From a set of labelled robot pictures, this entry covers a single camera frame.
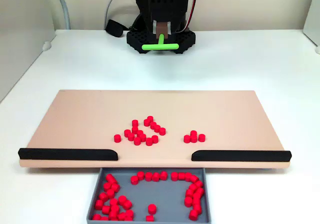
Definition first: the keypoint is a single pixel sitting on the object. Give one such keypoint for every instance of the grey rectangular tray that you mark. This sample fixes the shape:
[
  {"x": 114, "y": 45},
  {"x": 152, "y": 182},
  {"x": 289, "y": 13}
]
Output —
[{"x": 162, "y": 196}]

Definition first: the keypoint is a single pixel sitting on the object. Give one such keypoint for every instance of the white panel foot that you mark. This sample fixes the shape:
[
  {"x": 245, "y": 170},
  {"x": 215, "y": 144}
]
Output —
[{"x": 46, "y": 45}]

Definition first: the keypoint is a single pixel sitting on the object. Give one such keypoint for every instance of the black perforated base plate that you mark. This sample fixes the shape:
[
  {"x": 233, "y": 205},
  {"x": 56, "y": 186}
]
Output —
[{"x": 135, "y": 40}]

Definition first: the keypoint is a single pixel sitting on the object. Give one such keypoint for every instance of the green T-shaped pusher tool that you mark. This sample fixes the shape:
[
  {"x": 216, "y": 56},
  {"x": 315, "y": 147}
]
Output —
[{"x": 160, "y": 46}]

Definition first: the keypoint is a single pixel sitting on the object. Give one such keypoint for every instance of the red cylindrical granule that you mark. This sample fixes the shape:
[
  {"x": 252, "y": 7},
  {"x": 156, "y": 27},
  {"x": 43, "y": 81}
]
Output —
[
  {"x": 199, "y": 184},
  {"x": 153, "y": 125},
  {"x": 127, "y": 133},
  {"x": 135, "y": 130},
  {"x": 157, "y": 128},
  {"x": 122, "y": 199},
  {"x": 200, "y": 191},
  {"x": 192, "y": 187},
  {"x": 149, "y": 141},
  {"x": 152, "y": 208},
  {"x": 103, "y": 197},
  {"x": 193, "y": 214},
  {"x": 135, "y": 123},
  {"x": 194, "y": 179},
  {"x": 148, "y": 176},
  {"x": 154, "y": 139},
  {"x": 188, "y": 176},
  {"x": 131, "y": 137},
  {"x": 104, "y": 219},
  {"x": 113, "y": 180},
  {"x": 107, "y": 186},
  {"x": 96, "y": 217},
  {"x": 189, "y": 193},
  {"x": 99, "y": 204},
  {"x": 187, "y": 138},
  {"x": 121, "y": 216},
  {"x": 139, "y": 133},
  {"x": 174, "y": 176},
  {"x": 142, "y": 137},
  {"x": 106, "y": 209},
  {"x": 140, "y": 175},
  {"x": 155, "y": 177},
  {"x": 137, "y": 141},
  {"x": 196, "y": 203},
  {"x": 129, "y": 213},
  {"x": 150, "y": 118},
  {"x": 117, "y": 138},
  {"x": 198, "y": 209},
  {"x": 127, "y": 204},
  {"x": 128, "y": 219},
  {"x": 115, "y": 208},
  {"x": 181, "y": 176},
  {"x": 201, "y": 137},
  {"x": 146, "y": 122},
  {"x": 113, "y": 215},
  {"x": 134, "y": 180},
  {"x": 162, "y": 131},
  {"x": 188, "y": 201},
  {"x": 115, "y": 187},
  {"x": 193, "y": 139},
  {"x": 113, "y": 202},
  {"x": 193, "y": 133},
  {"x": 109, "y": 177},
  {"x": 196, "y": 196},
  {"x": 149, "y": 218},
  {"x": 110, "y": 193},
  {"x": 163, "y": 175}
]

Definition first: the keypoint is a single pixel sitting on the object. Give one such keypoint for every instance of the beige flat board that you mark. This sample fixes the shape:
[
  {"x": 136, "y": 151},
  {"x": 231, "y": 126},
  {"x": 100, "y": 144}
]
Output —
[{"x": 160, "y": 104}]

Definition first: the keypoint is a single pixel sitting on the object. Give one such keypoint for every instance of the black edge rail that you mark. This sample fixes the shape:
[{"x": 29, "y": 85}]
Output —
[
  {"x": 67, "y": 154},
  {"x": 241, "y": 156}
]

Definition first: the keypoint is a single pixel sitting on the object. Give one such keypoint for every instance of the brown tool holder block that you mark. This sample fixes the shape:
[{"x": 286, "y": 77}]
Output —
[{"x": 162, "y": 27}]

